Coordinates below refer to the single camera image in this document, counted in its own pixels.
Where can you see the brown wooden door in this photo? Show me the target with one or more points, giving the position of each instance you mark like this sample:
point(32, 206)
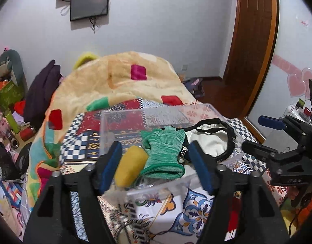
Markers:
point(250, 35)

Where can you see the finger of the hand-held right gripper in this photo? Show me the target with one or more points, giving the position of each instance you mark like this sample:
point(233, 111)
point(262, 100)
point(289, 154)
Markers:
point(270, 122)
point(257, 149)

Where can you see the green knitted glove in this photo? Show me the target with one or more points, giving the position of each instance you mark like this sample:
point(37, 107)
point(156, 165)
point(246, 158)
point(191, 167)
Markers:
point(162, 150)

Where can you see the wall-mounted dark monitor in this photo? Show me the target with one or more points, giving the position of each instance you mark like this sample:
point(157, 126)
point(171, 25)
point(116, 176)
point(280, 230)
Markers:
point(89, 5)

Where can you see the yellow soft sponge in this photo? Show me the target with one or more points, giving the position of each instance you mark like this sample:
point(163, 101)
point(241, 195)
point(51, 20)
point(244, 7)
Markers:
point(130, 166)

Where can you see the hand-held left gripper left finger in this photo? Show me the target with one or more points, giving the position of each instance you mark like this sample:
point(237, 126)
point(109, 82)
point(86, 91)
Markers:
point(110, 169)

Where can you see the wall socket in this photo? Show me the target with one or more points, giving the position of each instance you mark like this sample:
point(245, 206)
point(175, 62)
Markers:
point(184, 67)

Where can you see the black bag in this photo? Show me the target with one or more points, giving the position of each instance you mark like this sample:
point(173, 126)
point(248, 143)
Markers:
point(13, 161)

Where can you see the patterned patchwork bedsheet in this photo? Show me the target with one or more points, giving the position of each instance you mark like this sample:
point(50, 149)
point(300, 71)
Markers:
point(186, 208)

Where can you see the red jar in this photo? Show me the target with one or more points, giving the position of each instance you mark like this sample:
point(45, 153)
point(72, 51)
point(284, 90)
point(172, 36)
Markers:
point(27, 134)

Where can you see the yellow-green plush item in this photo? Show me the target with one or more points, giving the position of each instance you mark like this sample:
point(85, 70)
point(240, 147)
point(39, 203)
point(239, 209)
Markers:
point(85, 58)

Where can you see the dark purple clothing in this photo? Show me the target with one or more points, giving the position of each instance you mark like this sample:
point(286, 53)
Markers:
point(41, 91)

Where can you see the white and red packet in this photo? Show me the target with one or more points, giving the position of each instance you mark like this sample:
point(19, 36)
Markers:
point(298, 110)

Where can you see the clear plastic storage box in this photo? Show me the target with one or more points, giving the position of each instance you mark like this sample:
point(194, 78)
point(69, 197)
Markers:
point(125, 122)

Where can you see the dark bag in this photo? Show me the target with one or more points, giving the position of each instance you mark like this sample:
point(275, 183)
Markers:
point(195, 87)

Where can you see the beige fleece blanket coloured squares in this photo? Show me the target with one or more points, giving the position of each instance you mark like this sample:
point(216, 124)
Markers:
point(107, 76)

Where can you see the red cloth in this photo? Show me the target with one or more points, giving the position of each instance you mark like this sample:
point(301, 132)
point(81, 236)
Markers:
point(20, 106)

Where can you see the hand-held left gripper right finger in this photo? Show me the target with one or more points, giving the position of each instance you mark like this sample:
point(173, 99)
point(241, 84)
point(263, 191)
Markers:
point(200, 167)

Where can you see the pink heart wall stickers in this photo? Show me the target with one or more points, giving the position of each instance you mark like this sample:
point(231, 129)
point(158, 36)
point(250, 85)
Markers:
point(298, 83)

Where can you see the grey plush toy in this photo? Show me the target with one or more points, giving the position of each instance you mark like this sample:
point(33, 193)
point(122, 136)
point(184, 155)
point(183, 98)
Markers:
point(12, 64)

